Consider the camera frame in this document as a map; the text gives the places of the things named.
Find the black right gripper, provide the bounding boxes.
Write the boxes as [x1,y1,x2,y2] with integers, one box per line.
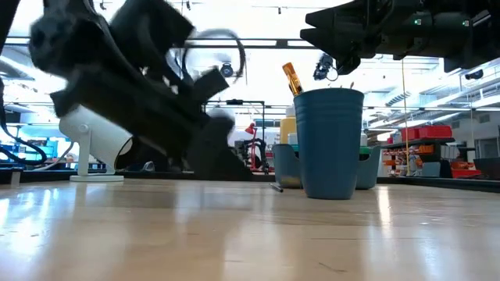
[299,0,434,76]

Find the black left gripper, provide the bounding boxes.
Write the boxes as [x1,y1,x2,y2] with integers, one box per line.
[50,69,253,180]

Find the thick black gold-ferrule paintbrush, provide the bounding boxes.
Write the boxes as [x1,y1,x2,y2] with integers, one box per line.
[281,61,305,98]

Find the teal plastic caddy bin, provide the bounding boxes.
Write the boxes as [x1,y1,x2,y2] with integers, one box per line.
[272,143,383,191]

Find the small green paint bottle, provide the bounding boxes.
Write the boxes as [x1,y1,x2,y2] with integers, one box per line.
[359,132,372,155]

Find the blue plastic cup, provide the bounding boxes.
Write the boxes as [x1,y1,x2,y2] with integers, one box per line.
[293,87,366,201]

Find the large yellow paint bottle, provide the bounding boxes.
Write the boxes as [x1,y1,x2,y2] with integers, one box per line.
[280,105,298,144]

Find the red desk lamp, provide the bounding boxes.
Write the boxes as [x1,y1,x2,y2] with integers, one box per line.
[245,122,259,173]

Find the white spot lamp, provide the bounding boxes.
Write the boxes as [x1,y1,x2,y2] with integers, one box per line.
[58,105,134,183]

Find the red storage bins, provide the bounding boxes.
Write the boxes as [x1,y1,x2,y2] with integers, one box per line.
[400,124,454,142]

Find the blue lit screens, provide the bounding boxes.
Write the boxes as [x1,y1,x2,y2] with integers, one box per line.
[19,136,55,161]

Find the black overhead frame bar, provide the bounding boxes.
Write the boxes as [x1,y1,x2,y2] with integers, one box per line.
[5,37,320,50]

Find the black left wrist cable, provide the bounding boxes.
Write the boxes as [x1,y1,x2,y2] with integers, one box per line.
[181,28,247,85]

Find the black aluminium table frame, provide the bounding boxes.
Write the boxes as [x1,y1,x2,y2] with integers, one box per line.
[0,165,500,194]

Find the thick black looping cable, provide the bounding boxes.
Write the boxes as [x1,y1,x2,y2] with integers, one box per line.
[0,77,48,167]

